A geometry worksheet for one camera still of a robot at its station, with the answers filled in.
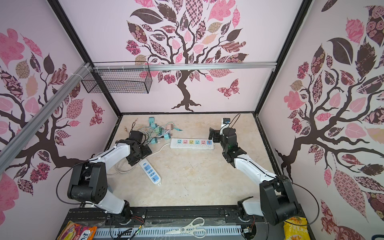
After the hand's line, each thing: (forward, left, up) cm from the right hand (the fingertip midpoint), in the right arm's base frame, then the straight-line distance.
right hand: (218, 126), depth 85 cm
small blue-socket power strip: (-19, +41, -18) cm, 49 cm away
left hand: (-11, +46, -16) cm, 50 cm away
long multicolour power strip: (-1, +16, -17) cm, 23 cm away
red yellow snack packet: (-48, +71, -16) cm, 87 cm away
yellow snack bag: (-50, -30, -16) cm, 60 cm away
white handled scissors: (-47, +15, -19) cm, 53 cm away
